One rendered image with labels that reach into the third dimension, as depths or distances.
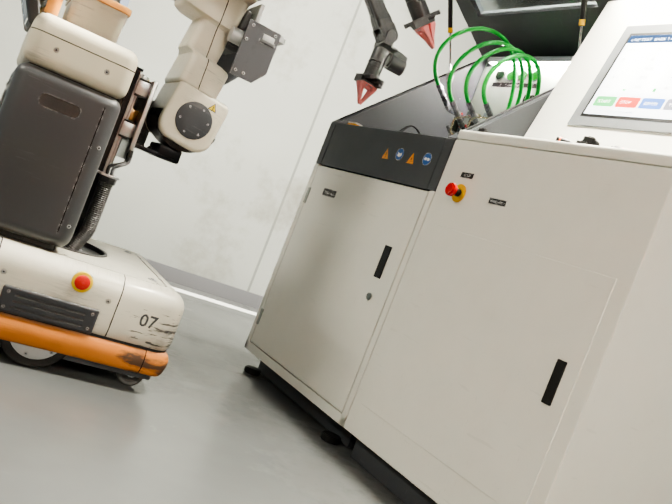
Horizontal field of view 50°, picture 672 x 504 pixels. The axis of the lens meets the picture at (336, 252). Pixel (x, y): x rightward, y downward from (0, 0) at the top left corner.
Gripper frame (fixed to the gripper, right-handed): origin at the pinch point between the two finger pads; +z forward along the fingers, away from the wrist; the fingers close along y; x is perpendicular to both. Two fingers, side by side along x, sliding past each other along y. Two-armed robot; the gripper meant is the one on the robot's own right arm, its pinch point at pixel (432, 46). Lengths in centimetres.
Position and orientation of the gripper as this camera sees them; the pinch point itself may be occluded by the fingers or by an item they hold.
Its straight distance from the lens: 231.4
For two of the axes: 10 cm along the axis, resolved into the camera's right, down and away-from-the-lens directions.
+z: 3.9, 8.9, 2.4
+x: -2.8, -1.3, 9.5
